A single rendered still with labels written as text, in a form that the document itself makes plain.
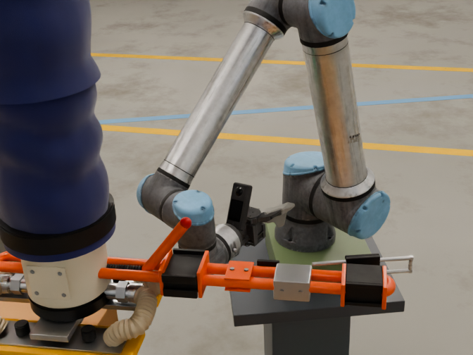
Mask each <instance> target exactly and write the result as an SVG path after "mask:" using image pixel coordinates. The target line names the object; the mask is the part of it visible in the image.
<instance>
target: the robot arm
mask: <svg viewBox="0 0 473 355"><path fill-rule="evenodd" d="M243 17H244V24H243V26H242V27H241V29H240V31H239V33H238V34H237V36H236V38H235V39H234V41H233V42H232V45H231V47H230V48H229V50H228V51H227V53H226V54H225V57H224V58H223V60H222V62H221V63H220V65H219V67H218V68H217V70H216V71H215V74H214V75H213V77H212V79H211V80H210V82H209V83H208V86H207V87H206V89H205V91H204V92H203V94H202V95H201V98H200V99H199V101H198V103H197V104H196V106H195V107H194V109H193V111H192V112H191V115H190V116H189V118H188V119H187V121H186V123H185V124H184V127H183V128H182V130H181V132H180V133H179V135H178V136H177V139H176V140H175V142H174V144H173V145H172V147H171V148H170V150H169V152H168V154H167V156H166V157H165V159H164V160H163V162H162V164H161V165H159V167H158V169H157V171H156V172H155V173H152V174H150V175H147V176H146V177H144V178H143V179H142V180H141V182H140V183H139V185H138V188H137V201H138V202H139V205H140V206H141V207H142V208H144V210H145V211H146V212H148V213H150V214H152V215H154V216H155V217H157V218H158V219H159V220H161V221H163V222H164V223H165V224H166V225H168V226H169V227H171V228H172V229H174V228H175V226H176V225H177V224H178V222H180V220H181V219H182V218H183V217H188V218H190V219H191V227H190V228H189V229H188V230H187V231H186V232H185V233H184V234H183V235H182V237H181V238H180V239H179V241H178V247H179V249H202V250H206V251H209V260H210V263H223V264H226V263H228V262H229V261H230V260H231V259H232V258H234V257H235V256H237V255H238V254H239V252H240V248H241V247H242V246H243V245H244V246H245V245H246V247H248V246H250V245H251V246H254V247H255V246H256V245H257V244H258V243H259V242H260V241H262V240H263V239H264V238H265V237H266V234H265V223H272V222H273V223H275V225H276V226H275V239H276V240H277V242H278V243H279V244H280V245H282V246H283V247H285V248H287V249H290V250H293V251H299V252H316V251H322V250H325V249H327V248H329V247H330V246H331V245H333V243H334V242H335V238H336V230H335V228H334V227H336V228H338V229H340V230H341V231H343V232H345V233H347V234H349V235H350V236H354V237H356V238H358V239H366V238H369V237H371V236H373V235H374V234H375V233H376V232H377V231H378V230H379V229H380V228H381V226H382V225H383V224H384V222H385V220H386V218H387V216H388V214H389V211H390V206H391V205H390V203H391V201H390V198H389V196H388V194H387V193H385V192H384V191H382V190H379V189H377V188H376V183H375V178H374V173H373V172H372V170H371V169H370V168H368V167H367V166H366V165H365V156H364V151H363V145H362V135H361V130H360V121H359V115H358V105H357V100H356V95H355V85H354V79H353V70H352V65H351V55H350V49H349V44H348V32H349V31H350V30H351V28H352V26H353V24H354V22H353V19H355V2H354V0H251V1H250V2H249V3H248V5H247V7H246V8H245V10H244V12H243ZM290 27H296V28H297V29H298V35H299V38H300V42H301V44H302V47H303V55H304V59H305V66H306V70H307V74H308V81H309V85H310V93H311V97H312V101H313V108H314V112H315V119H316V123H317V131H318V135H319V139H320V146H321V150H322V152H319V151H304V152H299V153H296V154H293V155H291V156H289V157H288V158H287V159H286V160H285V162H284V170H283V187H282V204H280V205H278V206H274V207H268V208H266V209H265V212H262V213H261V211H260V209H259V208H253V207H251V206H249V204H250V200H251V192H252V189H253V187H252V186H251V185H247V184H243V183H240V182H235V183H234V184H233V188H232V195H231V199H230V203H229V210H228V214H227V222H226V223H225V224H217V225H215V219H214V213H215V211H214V207H213V203H212V200H211V198H210V197H209V196H208V195H207V194H206V193H205V192H202V191H198V190H193V189H191V190H188V189H189V187H190V185H191V182H192V180H193V179H194V177H195V175H196V174H197V172H198V170H199V168H200V167H201V165H202V163H203V161H204V160H205V158H206V156H207V155H208V152H209V151H210V149H211V148H212V146H213V145H214V143H215V140H216V139H217V137H218V136H219V134H220V132H221V131H222V129H223V127H224V126H225V124H226V122H227V120H228V119H229V117H230V116H231V114H232V111H233V110H234V108H235V107H236V105H237V103H238V102H239V100H240V98H241V96H242V95H243V93H244V91H245V90H246V88H247V87H248V84H249V82H250V81H251V79H252V78H253V76H254V74H255V73H256V71H257V69H258V67H259V66H260V64H261V62H262V61H263V59H264V57H265V55H266V53H267V52H268V50H269V49H270V47H271V46H272V43H273V41H275V40H276V39H281V38H283V37H284V35H285V34H286V31H287V30H288V29H289V28H290ZM258 240H259V241H258ZM248 242H250V243H248ZM247 245H248V246H247Z"/></svg>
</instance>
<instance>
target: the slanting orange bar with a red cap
mask: <svg viewBox="0 0 473 355"><path fill-rule="evenodd" d="M190 227H191V219H190V218H188V217H183V218H182V219H181V220H180V222H178V224H177V225H176V226H175V228H174V229H173V230H172V231H171V233H170V234H169V235H168V236H167V237H166V238H165V240H164V241H163V242H162V243H161V245H160V246H159V247H158V248H157V250H155V251H154V253H153V254H152V255H151V257H150V258H149V259H148V261H147V262H146V263H145V264H144V265H143V266H142V268H141V269H142V270H150V271H153V270H154V269H155V268H156V266H157V265H158V264H159V263H160V262H161V261H162V260H163V258H164V257H165V256H166V255H167V254H168V252H169V251H170V250H171V248H173V247H174V245H175V244H176V243H177V242H178V241H179V239H180V238H181V237H182V235H183V234H184V233H185V232H186V231H187V230H188V229H189V228H190Z"/></svg>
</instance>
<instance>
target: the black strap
mask: <svg viewBox="0 0 473 355"><path fill-rule="evenodd" d="M115 222H116V213H115V203H114V198H113V196H112V195H111V194H110V193H109V200H108V210H107V211H106V212H105V213H104V214H103V215H102V216H101V217H100V218H99V219H98V220H97V221H96V222H94V223H92V224H91V225H89V226H87V227H84V228H80V229H78V230H74V231H72V232H67V233H63V234H33V233H29V232H25V231H22V230H16V229H14V228H11V227H10V226H9V225H7V224H6V223H5V222H3V221H2V219H0V238H1V241H2V242H3V243H4V244H5V245H6V246H7V247H8V248H10V249H12V250H14V251H17V252H19V253H22V254H29V255H35V256H49V255H56V254H65V253H68V252H72V251H76V250H78V249H82V248H85V247H87V246H89V245H91V244H93V243H95V242H97V241H99V240H100V239H101V238H103V237H104V236H105V235H107V234H108V233H109V232H110V231H111V229H112V228H113V226H114V225H115Z"/></svg>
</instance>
